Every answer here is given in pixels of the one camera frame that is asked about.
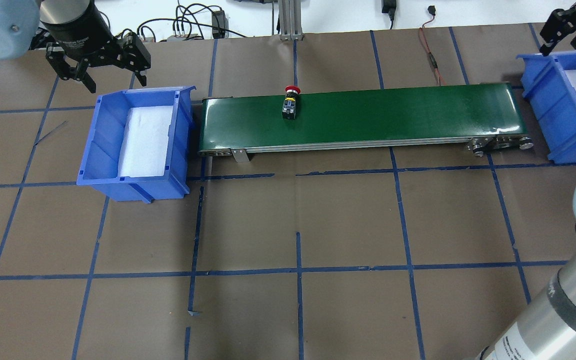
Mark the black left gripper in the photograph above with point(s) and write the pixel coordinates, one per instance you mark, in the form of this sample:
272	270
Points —
79	31

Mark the red push button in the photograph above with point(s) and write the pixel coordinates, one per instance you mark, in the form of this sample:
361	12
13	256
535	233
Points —
290	102

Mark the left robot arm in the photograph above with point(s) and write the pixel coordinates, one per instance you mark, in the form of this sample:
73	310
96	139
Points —
20	21

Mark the blue left plastic bin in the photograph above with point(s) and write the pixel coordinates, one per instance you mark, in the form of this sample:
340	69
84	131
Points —
99	163

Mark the blue plastic bin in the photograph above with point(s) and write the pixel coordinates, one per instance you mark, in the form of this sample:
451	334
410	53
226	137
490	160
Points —
553	100
99	163

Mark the blue right plastic bin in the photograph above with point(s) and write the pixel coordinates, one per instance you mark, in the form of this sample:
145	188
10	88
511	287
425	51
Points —
553	100

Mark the green conveyor belt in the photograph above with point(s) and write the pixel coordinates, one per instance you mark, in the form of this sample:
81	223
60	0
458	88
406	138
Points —
484	117

